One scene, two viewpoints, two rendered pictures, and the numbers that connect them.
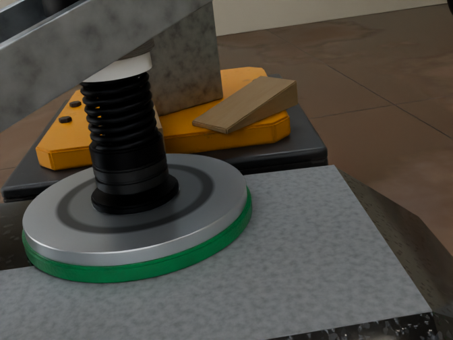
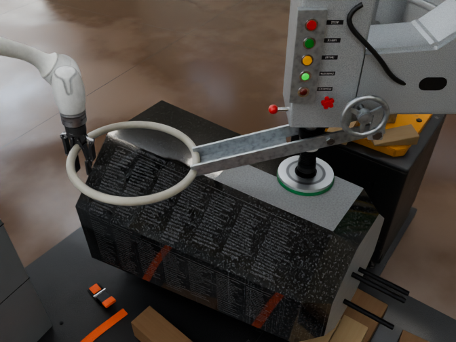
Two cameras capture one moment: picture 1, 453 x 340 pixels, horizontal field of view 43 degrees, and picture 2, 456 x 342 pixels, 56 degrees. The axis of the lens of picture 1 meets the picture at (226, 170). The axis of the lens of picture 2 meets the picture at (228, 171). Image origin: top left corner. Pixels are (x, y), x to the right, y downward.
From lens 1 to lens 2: 1.18 m
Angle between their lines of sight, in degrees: 36
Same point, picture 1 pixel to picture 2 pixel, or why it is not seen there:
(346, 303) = (321, 220)
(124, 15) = (309, 144)
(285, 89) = (411, 138)
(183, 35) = not seen: hidden behind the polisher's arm
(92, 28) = (301, 145)
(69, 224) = (286, 172)
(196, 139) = (364, 141)
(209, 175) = (325, 176)
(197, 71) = not seen: hidden behind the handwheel
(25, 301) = (270, 184)
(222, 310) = (300, 208)
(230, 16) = not seen: outside the picture
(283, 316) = (309, 216)
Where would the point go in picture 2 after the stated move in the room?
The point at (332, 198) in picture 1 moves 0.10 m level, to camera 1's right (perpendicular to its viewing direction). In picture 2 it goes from (349, 197) to (375, 209)
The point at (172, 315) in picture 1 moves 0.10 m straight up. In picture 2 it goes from (292, 203) to (294, 183)
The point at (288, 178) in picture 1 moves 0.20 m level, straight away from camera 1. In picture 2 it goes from (347, 185) to (374, 161)
